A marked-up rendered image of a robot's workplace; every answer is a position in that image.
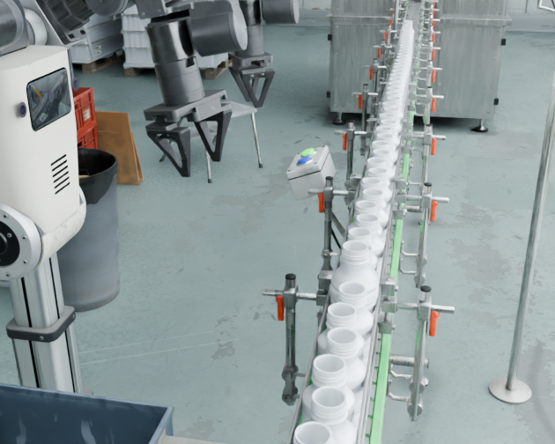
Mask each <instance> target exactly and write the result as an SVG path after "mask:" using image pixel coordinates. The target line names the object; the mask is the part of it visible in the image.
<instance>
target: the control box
mask: <svg viewBox="0 0 555 444"><path fill-rule="evenodd" d="M304 157H309V158H310V160H309V161H308V162H305V163H302V164H298V160H299V159H301V158H304ZM335 172H336V169H335V166H334V164H333V161H332V158H331V156H330V153H329V148H328V146H327V145H324V146H322V147H318V148H315V149H314V152H312V153H310V154H308V155H305V156H302V152H301V153H298V154H297V155H296V156H295V158H294V160H293V162H292V164H291V165H290V167H289V168H288V170H287V172H286V176H287V179H288V180H289V183H290V186H291V189H292V192H293V195H294V197H295V200H300V199H303V198H306V197H310V196H315V194H308V189H324V187H325V177H326V176H332V177H334V175H335ZM332 222H333V223H334V225H335V226H336V228H337V230H338V231H339V232H340V233H341V235H342V236H343V237H344V233H345V230H344V228H343V226H342V225H341V223H340V222H339V220H338V219H337V217H336V216H335V214H334V213H333V211H332ZM331 234H332V236H333V238H334V240H335V242H336V244H337V246H338V247H339V249H340V248H341V245H340V244H339V242H338V240H337V237H336V235H335V233H334V231H333V229H332V227H331Z"/></svg>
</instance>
